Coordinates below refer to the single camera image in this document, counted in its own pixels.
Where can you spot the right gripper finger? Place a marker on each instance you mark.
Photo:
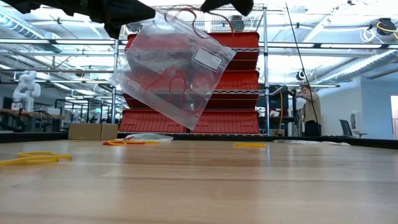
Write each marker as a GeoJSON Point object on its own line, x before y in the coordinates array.
{"type": "Point", "coordinates": [244, 7]}
{"type": "Point", "coordinates": [217, 6]}

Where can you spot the person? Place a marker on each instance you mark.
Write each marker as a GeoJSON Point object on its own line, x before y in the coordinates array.
{"type": "Point", "coordinates": [312, 109]}

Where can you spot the white wall dispenser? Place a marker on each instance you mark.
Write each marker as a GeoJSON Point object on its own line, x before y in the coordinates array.
{"type": "Point", "coordinates": [355, 121]}

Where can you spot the small brown cardboard box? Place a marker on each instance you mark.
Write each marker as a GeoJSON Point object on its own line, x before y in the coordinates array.
{"type": "Point", "coordinates": [90, 131]}

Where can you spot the dark office chair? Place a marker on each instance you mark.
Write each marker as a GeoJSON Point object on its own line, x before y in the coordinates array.
{"type": "Point", "coordinates": [345, 127]}

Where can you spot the clear plastic zip bag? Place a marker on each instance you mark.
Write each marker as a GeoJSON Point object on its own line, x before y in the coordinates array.
{"type": "Point", "coordinates": [174, 77]}
{"type": "Point", "coordinates": [152, 137]}
{"type": "Point", "coordinates": [311, 142]}

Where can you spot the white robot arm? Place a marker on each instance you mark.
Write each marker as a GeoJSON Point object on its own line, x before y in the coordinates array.
{"type": "Point", "coordinates": [26, 90]}

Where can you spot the black aluminium table frame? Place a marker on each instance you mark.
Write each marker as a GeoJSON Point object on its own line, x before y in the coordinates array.
{"type": "Point", "coordinates": [31, 137]}

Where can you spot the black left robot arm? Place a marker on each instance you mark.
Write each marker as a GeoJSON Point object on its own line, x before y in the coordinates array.
{"type": "Point", "coordinates": [18, 4]}

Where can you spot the yellow rubber band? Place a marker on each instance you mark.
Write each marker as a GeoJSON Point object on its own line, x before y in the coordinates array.
{"type": "Point", "coordinates": [31, 161]}
{"type": "Point", "coordinates": [143, 142]}
{"type": "Point", "coordinates": [239, 144]}

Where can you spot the wooden workbench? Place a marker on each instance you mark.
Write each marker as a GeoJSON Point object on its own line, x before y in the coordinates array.
{"type": "Point", "coordinates": [31, 113]}

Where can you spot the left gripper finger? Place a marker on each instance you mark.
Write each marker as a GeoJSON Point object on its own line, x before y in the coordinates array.
{"type": "Point", "coordinates": [113, 31]}
{"type": "Point", "coordinates": [130, 11]}

